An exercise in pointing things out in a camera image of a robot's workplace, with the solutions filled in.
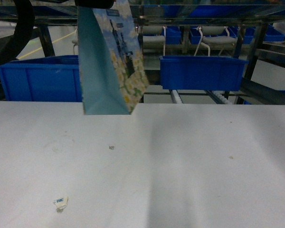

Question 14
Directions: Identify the torn paper label scrap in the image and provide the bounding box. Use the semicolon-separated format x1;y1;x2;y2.
53;196;69;212

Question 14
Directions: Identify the grey chair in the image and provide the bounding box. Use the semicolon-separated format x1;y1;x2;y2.
194;26;237;57

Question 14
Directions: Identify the blue bin on roller rack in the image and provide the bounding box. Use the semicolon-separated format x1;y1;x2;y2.
160;56;248;91

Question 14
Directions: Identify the black cable hose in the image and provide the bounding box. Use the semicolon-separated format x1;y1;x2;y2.
0;0;35;67

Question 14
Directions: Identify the flower gift bag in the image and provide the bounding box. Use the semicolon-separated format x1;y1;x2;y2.
77;0;149;115

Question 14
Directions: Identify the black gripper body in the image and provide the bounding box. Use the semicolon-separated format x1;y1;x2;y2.
75;0;115;8

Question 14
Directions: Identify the blue bin behind table left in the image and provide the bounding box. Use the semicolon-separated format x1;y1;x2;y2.
0;55;82;102

